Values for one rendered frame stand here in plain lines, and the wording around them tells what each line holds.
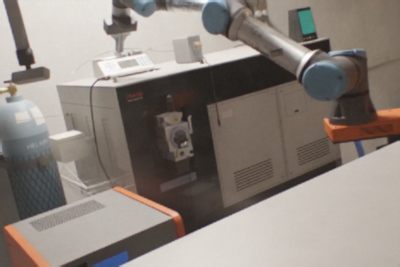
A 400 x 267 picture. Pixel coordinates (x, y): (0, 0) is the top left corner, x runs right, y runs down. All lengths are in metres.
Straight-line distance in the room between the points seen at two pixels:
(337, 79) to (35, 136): 1.59
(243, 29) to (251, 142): 0.75
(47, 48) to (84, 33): 0.24
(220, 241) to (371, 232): 0.11
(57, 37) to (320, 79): 1.86
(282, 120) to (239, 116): 0.27
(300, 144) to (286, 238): 2.01
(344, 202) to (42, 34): 2.58
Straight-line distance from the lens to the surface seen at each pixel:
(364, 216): 0.39
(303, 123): 2.37
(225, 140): 2.05
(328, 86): 1.40
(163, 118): 1.80
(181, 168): 1.87
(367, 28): 4.64
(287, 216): 0.40
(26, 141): 2.48
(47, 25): 2.90
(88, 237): 1.27
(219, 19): 1.55
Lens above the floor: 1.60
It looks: 13 degrees down
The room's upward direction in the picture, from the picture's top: 10 degrees counter-clockwise
